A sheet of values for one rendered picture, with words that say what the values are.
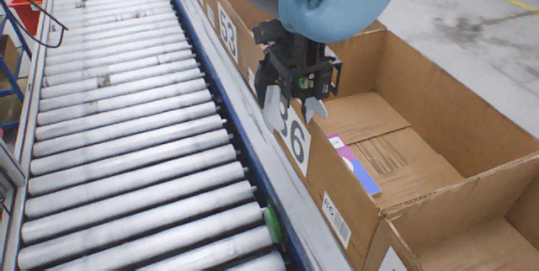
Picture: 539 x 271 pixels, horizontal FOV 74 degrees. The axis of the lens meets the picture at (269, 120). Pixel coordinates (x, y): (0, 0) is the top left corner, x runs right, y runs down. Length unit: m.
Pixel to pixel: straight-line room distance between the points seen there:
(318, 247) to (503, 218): 0.33
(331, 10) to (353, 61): 0.66
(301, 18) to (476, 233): 0.59
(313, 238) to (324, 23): 0.48
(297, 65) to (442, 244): 0.39
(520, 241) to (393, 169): 0.23
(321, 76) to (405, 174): 0.35
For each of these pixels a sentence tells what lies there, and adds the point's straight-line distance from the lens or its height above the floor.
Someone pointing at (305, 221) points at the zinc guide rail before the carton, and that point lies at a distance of 0.63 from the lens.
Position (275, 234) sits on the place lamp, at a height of 0.82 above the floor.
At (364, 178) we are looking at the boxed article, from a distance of 0.69.
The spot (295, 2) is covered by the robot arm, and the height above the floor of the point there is 1.35.
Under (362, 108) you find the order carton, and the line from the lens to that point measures 0.85.
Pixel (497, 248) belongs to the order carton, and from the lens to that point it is 0.71.
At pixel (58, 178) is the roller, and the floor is 0.75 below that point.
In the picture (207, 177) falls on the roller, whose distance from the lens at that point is 0.88.
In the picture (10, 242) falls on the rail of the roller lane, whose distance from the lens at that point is 0.94.
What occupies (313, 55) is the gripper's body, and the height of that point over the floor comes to 1.20.
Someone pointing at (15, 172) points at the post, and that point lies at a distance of 1.00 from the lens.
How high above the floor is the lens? 1.42
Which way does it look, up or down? 42 degrees down
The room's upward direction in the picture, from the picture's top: straight up
